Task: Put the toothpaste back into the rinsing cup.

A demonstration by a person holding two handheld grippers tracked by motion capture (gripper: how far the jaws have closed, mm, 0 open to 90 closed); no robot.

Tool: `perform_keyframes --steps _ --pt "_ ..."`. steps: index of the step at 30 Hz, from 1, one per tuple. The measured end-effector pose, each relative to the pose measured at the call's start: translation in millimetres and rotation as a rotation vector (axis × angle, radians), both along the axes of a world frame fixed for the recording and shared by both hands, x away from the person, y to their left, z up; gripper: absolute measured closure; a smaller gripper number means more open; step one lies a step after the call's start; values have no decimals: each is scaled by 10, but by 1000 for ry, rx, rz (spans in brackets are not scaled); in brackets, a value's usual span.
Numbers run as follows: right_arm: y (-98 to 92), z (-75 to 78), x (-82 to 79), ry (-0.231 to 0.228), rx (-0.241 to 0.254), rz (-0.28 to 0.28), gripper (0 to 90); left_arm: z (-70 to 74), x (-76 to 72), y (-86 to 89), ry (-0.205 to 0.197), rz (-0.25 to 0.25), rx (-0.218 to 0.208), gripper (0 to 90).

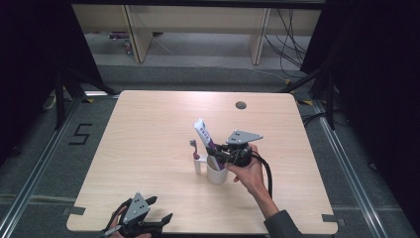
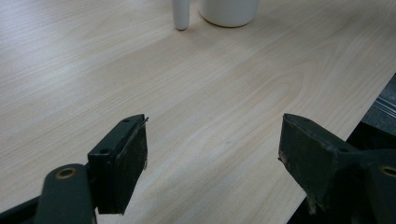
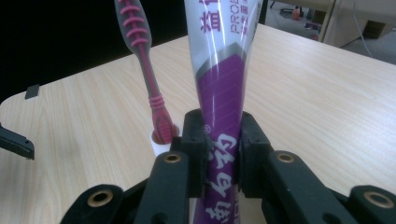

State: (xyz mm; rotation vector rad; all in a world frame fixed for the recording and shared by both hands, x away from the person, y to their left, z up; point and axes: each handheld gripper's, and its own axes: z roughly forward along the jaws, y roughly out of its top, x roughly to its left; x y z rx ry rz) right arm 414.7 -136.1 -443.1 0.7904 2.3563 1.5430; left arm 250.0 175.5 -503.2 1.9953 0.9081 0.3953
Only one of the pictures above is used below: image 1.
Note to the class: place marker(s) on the light wooden desk frame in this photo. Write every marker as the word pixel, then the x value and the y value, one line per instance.
pixel 198 20

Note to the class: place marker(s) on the white and purple toothpaste tube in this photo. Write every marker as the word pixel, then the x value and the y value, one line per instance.
pixel 204 132

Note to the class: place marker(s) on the black metal stand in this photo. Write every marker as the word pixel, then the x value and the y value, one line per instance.
pixel 330 99
pixel 60 99

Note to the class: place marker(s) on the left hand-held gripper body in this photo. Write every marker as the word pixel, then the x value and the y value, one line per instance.
pixel 135 210

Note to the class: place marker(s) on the aluminium floor rail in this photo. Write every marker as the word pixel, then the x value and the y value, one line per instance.
pixel 350 178
pixel 36 165

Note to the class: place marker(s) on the person's left hand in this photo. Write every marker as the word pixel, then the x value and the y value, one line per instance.
pixel 117 221

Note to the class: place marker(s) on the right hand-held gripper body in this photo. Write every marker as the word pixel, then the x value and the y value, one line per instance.
pixel 241 137

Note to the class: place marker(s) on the yellow black floor tape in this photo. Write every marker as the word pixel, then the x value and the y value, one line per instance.
pixel 306 102
pixel 88 99

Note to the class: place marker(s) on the person's right hand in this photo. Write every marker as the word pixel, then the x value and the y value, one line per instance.
pixel 252 177

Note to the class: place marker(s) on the white cup with side holder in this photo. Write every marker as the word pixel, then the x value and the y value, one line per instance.
pixel 216 177

